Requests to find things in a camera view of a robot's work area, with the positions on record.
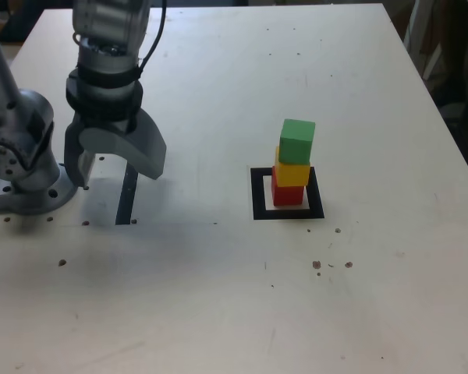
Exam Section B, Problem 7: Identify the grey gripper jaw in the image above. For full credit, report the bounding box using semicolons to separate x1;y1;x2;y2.
78;108;168;182
63;111;97;189

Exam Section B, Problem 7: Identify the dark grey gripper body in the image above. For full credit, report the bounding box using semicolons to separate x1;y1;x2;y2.
73;111;137;134

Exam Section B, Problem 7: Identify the green cube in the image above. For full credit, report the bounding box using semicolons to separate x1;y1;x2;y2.
277;118;317;166

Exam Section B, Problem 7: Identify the yellow cube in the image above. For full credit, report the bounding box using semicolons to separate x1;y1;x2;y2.
274;146;312;189

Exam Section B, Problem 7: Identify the red cube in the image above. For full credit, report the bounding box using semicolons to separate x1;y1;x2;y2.
271;166;307;207

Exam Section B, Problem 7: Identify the black tape square outline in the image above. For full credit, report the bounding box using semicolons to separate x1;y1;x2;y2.
250;166;325;221

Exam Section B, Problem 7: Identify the black tape strip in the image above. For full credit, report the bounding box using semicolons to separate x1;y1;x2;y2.
115;160;140;226

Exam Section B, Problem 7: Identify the black cable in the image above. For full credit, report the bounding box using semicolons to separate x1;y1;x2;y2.
137;0;169;70

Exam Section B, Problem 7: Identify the white background post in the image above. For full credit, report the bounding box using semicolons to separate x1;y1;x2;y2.
402;0;428;54

